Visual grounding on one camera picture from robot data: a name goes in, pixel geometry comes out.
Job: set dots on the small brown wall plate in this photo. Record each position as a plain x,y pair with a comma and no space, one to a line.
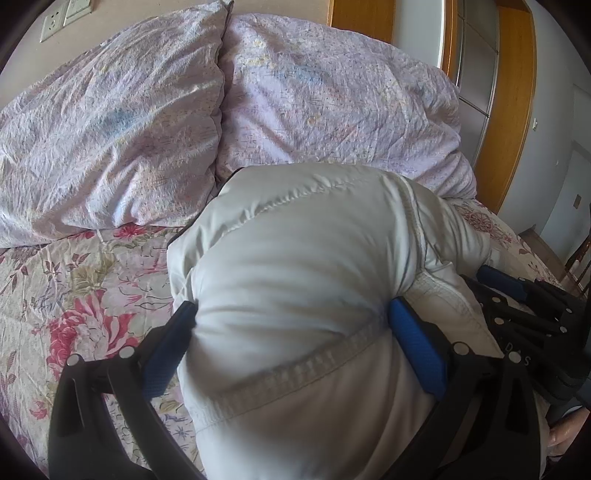
577,201

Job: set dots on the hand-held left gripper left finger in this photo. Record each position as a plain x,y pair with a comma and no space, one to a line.
171,350

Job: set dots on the white wall socket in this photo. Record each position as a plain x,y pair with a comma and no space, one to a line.
53,21

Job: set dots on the dark wooden chair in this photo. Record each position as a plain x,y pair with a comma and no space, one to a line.
579,267

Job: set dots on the floral bed sheet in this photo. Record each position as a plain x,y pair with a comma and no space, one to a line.
83,286

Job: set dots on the person's right hand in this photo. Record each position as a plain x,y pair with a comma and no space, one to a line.
565,434

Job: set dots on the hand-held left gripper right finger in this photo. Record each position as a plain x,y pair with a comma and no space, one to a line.
418,346

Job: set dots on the wooden wardrobe with white doors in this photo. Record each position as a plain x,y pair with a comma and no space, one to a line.
498,92

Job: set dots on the lavender floral pillow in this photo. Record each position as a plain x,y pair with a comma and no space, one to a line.
341,92
111,124

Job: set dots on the white puffy jacket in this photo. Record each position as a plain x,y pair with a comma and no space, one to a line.
295,286

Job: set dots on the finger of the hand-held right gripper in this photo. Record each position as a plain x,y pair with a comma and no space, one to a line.
498,309
501,279

